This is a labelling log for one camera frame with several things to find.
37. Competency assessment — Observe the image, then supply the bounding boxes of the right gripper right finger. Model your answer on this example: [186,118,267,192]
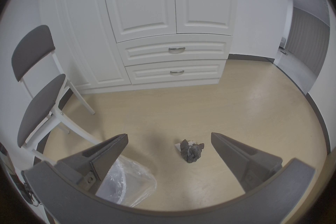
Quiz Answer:
[211,132,283,194]

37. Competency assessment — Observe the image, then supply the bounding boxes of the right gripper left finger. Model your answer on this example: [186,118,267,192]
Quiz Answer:
[56,134,129,196]

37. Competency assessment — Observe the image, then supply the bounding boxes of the clear plastic bag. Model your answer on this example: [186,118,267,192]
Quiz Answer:
[96,156,157,208]

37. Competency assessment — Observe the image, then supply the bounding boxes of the black plastic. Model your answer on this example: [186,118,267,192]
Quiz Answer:
[179,139,205,163]

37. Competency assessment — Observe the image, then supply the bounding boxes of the white paper scrap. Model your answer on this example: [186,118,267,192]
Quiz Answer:
[174,140,197,151]

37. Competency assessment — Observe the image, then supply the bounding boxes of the white trash bin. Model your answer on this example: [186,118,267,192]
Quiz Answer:
[96,165,127,204]

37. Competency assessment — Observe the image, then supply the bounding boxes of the white chair dark grey cushions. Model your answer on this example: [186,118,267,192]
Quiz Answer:
[11,25,105,166]

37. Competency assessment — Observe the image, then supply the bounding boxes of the grey curtain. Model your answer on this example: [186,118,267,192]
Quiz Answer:
[285,6,331,87]

